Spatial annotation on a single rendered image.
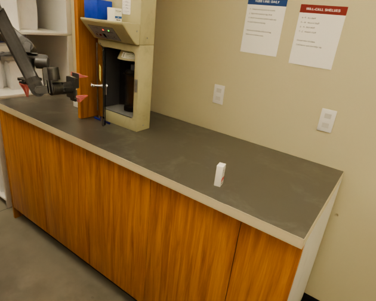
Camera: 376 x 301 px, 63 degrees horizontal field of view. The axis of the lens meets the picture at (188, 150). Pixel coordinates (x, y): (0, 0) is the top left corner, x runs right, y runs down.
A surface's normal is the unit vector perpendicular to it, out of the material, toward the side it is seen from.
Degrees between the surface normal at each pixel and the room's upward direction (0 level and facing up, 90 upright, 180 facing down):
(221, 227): 90
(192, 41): 90
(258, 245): 90
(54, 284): 0
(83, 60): 90
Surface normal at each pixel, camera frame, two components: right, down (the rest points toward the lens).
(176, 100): -0.58, 0.26
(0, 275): 0.10, -0.92
